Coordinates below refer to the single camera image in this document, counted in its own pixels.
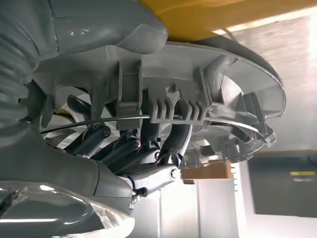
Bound yellow tape double rectangle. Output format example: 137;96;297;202
138;0;317;43

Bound dark grey case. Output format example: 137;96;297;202
248;150;317;218

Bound brown cardboard box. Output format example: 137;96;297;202
180;160;235;185

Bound stainless steel workbench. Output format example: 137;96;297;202
211;5;317;155

